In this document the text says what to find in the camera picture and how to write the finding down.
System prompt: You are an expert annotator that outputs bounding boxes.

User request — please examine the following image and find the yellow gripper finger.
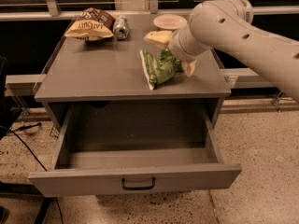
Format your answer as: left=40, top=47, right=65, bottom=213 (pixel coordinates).
left=181, top=61, right=196, bottom=77
left=144, top=31, right=173, bottom=49

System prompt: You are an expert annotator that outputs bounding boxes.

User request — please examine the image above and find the green jalapeno chip bag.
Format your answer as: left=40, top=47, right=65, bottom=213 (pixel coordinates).
left=140, top=49, right=183, bottom=90

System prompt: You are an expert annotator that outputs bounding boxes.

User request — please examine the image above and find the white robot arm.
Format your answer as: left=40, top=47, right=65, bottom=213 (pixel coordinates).
left=140, top=0, right=299, bottom=101

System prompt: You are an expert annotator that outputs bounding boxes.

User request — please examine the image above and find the grey cabinet with counter top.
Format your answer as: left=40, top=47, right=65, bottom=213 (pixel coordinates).
left=33, top=13, right=232, bottom=133

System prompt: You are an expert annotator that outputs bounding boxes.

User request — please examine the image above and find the brown chip bag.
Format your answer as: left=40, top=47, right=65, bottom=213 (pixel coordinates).
left=64, top=7, right=115, bottom=41

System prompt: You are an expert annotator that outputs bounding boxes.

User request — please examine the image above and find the grey open top drawer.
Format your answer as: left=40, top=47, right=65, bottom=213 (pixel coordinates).
left=29, top=100, right=241, bottom=197

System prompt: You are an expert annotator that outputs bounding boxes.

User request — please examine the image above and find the white bowl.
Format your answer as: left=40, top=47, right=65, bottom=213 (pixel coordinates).
left=153, top=14, right=187, bottom=31

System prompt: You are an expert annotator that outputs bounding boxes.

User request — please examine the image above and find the silver soda can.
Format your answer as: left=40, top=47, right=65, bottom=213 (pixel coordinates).
left=113, top=15, right=130, bottom=40

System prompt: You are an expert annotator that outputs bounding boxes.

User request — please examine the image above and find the grey metal window railing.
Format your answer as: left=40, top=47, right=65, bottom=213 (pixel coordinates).
left=0, top=0, right=299, bottom=22

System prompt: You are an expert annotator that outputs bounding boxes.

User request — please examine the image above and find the black object at left edge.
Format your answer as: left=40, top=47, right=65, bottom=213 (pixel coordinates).
left=0, top=55, right=21, bottom=140

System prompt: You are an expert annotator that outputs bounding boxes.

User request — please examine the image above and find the black drawer handle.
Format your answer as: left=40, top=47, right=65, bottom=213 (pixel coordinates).
left=121, top=177, right=156, bottom=191

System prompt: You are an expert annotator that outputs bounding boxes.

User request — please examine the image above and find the black floor cable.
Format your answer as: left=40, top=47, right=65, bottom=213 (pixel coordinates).
left=0, top=121, right=64, bottom=224

